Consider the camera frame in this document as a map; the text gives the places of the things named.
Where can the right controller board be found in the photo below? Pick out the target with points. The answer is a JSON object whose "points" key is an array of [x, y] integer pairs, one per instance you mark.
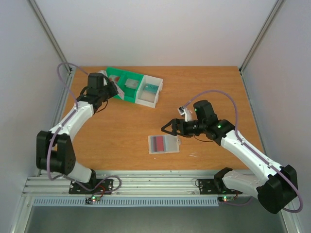
{"points": [[226, 198]]}

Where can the white bin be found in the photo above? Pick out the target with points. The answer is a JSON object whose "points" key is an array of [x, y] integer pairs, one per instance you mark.
{"points": [[145, 98]]}

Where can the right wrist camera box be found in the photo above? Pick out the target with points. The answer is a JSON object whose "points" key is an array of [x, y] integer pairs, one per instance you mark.
{"points": [[185, 113]]}

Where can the left controller board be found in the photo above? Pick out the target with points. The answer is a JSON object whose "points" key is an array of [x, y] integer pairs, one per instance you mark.
{"points": [[92, 200]]}

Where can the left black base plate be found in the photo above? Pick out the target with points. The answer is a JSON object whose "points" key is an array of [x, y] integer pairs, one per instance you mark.
{"points": [[89, 188]]}

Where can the teal card in bin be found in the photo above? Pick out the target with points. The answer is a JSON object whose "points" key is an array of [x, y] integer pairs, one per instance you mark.
{"points": [[151, 88]]}

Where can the card with red circles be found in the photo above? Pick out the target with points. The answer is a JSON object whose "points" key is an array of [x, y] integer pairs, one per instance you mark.
{"points": [[114, 78]]}

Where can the grey card in bin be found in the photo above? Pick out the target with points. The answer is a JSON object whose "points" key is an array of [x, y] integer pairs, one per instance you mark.
{"points": [[131, 83]]}

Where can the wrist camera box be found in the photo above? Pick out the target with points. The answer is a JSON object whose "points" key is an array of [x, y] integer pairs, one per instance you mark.
{"points": [[103, 72], [185, 113]]}

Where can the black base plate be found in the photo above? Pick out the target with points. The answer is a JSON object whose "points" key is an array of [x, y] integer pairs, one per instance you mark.
{"points": [[89, 188], [208, 186]]}

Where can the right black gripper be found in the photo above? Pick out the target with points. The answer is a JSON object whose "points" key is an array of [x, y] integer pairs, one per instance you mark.
{"points": [[179, 127]]}

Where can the aluminium frame post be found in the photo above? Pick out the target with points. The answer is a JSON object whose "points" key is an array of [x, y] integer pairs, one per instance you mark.
{"points": [[46, 28], [261, 34]]}

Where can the left aluminium frame post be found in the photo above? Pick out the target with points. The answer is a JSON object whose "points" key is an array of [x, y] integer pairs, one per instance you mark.
{"points": [[46, 28]]}

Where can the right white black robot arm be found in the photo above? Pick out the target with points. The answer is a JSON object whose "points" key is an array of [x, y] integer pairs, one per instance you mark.
{"points": [[272, 184]]}

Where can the right aluminium frame post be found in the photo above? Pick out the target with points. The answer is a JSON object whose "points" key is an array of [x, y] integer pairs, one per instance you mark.
{"points": [[261, 34]]}

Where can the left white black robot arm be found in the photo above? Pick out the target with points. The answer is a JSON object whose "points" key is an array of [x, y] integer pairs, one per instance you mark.
{"points": [[54, 148]]}

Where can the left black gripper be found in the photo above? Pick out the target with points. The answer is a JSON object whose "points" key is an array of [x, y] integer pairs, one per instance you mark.
{"points": [[115, 91]]}

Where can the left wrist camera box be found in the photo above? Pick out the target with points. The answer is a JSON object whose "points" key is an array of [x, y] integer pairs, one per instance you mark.
{"points": [[103, 72]]}

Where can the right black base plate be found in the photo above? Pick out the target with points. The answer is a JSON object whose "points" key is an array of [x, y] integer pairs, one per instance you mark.
{"points": [[208, 186]]}

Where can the green bin far left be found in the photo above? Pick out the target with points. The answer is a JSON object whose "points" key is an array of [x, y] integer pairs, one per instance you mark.
{"points": [[119, 72]]}

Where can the grey slotted cable duct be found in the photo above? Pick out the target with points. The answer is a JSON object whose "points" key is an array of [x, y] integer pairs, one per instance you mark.
{"points": [[129, 202]]}

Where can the controller board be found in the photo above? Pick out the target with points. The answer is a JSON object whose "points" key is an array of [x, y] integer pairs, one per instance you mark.
{"points": [[92, 200], [226, 198]]}

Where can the aluminium front rail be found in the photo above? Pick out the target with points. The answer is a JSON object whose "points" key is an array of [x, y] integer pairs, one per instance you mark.
{"points": [[136, 183]]}

